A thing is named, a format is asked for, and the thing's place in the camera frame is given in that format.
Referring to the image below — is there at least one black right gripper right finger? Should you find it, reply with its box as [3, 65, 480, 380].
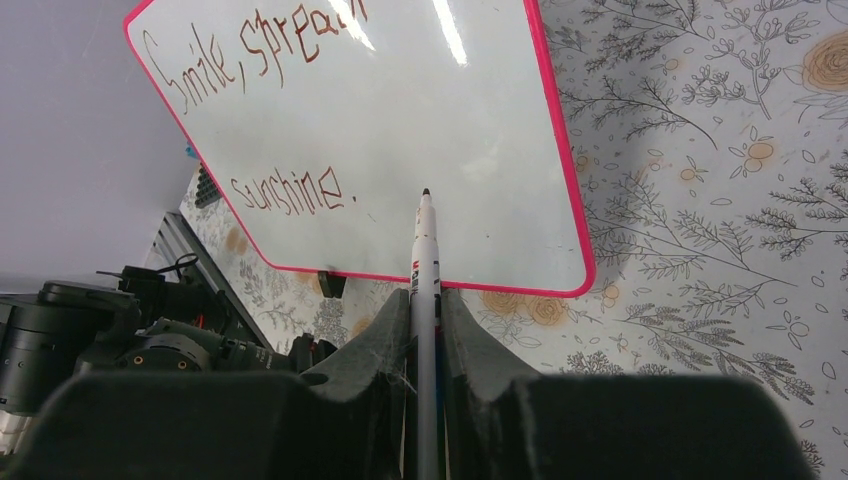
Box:
[441, 290, 814, 479]

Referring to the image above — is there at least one red capped marker pen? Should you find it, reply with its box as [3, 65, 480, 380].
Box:
[408, 189, 445, 479]

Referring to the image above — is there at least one grey lego baseplate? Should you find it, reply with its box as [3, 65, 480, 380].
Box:
[194, 166, 222, 209]

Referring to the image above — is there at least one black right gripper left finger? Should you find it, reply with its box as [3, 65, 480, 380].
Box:
[13, 289, 409, 479]

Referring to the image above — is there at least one pink framed whiteboard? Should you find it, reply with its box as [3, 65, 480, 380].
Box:
[123, 1, 596, 298]

